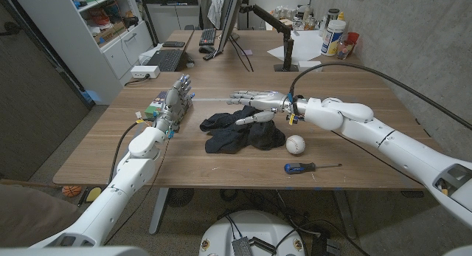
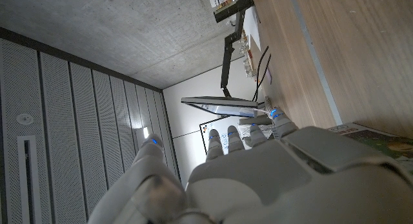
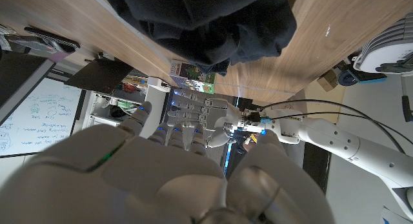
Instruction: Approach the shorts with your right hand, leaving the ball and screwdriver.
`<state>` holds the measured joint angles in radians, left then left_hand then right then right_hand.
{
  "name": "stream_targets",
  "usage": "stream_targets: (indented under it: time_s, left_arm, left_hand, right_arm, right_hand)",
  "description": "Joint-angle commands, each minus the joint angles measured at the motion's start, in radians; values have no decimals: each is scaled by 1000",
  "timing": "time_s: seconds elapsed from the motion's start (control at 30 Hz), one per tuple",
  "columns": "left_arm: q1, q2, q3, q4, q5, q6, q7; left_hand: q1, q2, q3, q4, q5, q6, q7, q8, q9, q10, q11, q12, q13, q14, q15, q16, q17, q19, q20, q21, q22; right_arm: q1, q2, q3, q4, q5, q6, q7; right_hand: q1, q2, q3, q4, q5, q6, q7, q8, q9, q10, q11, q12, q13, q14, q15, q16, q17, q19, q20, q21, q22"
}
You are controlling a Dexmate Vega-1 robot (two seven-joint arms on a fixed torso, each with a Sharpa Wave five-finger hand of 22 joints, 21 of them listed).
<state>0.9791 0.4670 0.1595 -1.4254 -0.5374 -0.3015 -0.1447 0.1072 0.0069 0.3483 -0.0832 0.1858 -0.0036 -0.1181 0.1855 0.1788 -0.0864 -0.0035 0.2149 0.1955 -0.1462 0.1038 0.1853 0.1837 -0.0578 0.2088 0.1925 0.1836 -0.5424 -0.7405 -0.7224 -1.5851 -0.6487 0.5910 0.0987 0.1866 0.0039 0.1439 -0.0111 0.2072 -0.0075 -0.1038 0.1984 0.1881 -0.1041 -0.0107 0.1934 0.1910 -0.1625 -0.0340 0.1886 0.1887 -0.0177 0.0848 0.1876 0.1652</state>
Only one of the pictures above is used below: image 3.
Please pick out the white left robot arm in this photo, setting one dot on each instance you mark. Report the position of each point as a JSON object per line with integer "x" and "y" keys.
{"x": 326, "y": 137}

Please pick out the black computer monitor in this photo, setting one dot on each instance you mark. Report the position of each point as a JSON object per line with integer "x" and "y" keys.
{"x": 16, "y": 75}

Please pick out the brown cardboard box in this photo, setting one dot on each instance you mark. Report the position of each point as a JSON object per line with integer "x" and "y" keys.
{"x": 327, "y": 80}

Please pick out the dark navy shorts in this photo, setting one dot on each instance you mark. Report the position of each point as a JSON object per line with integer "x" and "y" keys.
{"x": 206, "y": 24}

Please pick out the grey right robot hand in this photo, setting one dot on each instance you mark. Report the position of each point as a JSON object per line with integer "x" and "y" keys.
{"x": 155, "y": 185}

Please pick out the blue black wheeled base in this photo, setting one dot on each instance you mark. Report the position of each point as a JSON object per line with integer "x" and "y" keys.
{"x": 355, "y": 78}

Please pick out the black flat screen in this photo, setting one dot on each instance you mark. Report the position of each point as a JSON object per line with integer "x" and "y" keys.
{"x": 98, "y": 75}

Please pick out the black keyboard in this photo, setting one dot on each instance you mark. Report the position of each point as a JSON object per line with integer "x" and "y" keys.
{"x": 53, "y": 40}

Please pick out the white grey ribbed machine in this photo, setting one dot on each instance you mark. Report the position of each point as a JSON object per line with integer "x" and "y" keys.
{"x": 384, "y": 49}

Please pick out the white shelf unit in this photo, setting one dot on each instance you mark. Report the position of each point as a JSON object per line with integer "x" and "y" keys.
{"x": 122, "y": 104}

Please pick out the whiteboard with black frame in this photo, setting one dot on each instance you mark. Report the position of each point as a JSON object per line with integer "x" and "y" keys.
{"x": 38, "y": 117}

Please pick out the green printed game box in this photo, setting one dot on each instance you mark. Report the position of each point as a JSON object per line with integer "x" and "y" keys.
{"x": 193, "y": 77}

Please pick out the purple sticky note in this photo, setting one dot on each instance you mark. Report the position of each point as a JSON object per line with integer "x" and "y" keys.
{"x": 59, "y": 57}

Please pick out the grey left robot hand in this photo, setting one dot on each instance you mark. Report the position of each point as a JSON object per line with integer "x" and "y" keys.
{"x": 219, "y": 117}

